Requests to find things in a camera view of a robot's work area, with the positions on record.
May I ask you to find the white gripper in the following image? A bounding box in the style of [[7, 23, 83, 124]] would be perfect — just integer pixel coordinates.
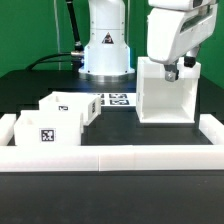
[[147, 4, 218, 82]]

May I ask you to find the white drawer cabinet box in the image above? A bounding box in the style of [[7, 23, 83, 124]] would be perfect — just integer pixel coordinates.
[[136, 57, 201, 123]]

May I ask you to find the white drawer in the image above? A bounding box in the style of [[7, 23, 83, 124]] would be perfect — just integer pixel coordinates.
[[14, 110, 83, 146], [39, 91, 101, 126]]

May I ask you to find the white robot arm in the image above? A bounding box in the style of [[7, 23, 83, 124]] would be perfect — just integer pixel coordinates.
[[79, 0, 218, 82]]

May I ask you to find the white right fence block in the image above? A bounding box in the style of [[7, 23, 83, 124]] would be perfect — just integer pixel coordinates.
[[199, 114, 224, 145]]

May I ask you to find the white fence block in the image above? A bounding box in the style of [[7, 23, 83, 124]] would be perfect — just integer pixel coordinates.
[[0, 114, 16, 146], [199, 114, 224, 145]]

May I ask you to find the white marker sheet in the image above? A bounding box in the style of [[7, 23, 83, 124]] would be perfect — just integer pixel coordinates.
[[97, 93, 136, 107]]

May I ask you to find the white left fence block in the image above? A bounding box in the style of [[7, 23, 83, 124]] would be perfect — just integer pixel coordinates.
[[0, 114, 16, 146]]

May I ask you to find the black hose cable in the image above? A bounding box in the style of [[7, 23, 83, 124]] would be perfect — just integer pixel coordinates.
[[25, 0, 85, 71]]

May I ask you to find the grey thin cable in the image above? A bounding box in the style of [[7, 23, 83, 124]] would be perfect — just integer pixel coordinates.
[[53, 0, 62, 71]]

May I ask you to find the white front fence wall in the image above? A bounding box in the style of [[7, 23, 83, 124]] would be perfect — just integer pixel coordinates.
[[0, 145, 224, 172]]

